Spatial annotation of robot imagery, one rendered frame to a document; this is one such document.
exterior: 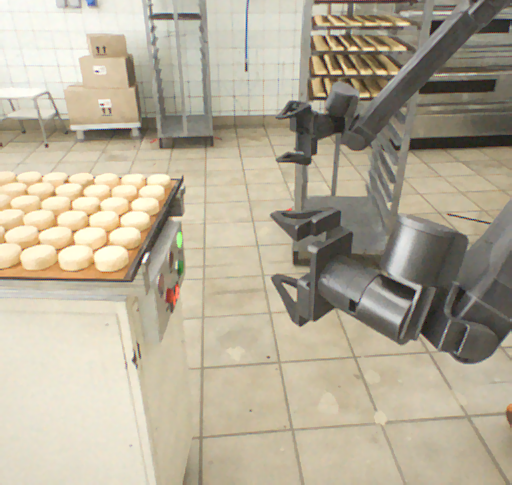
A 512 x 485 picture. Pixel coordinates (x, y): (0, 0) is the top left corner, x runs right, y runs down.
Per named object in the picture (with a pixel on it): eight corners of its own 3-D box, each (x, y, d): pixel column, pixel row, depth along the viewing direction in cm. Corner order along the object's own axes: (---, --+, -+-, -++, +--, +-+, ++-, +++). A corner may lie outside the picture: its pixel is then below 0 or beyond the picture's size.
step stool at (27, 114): (68, 133, 443) (58, 85, 421) (48, 147, 404) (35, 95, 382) (23, 132, 445) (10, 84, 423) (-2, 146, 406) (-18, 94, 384)
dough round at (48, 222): (55, 228, 81) (53, 218, 80) (24, 233, 79) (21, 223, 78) (55, 217, 85) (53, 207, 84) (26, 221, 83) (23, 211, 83)
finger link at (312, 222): (254, 255, 57) (309, 287, 51) (252, 205, 53) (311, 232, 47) (291, 237, 61) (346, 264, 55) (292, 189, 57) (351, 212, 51)
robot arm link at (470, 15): (520, -2, 81) (509, -19, 89) (497, -23, 79) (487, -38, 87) (358, 160, 109) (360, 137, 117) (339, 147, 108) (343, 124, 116)
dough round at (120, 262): (121, 273, 68) (119, 262, 67) (89, 271, 69) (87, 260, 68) (133, 256, 73) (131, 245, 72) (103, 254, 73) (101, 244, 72)
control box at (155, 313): (142, 344, 84) (132, 283, 77) (172, 272, 105) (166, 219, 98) (162, 344, 84) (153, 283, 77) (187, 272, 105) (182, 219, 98)
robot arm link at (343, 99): (360, 152, 108) (362, 134, 115) (382, 110, 100) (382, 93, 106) (314, 136, 108) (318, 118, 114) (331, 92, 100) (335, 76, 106)
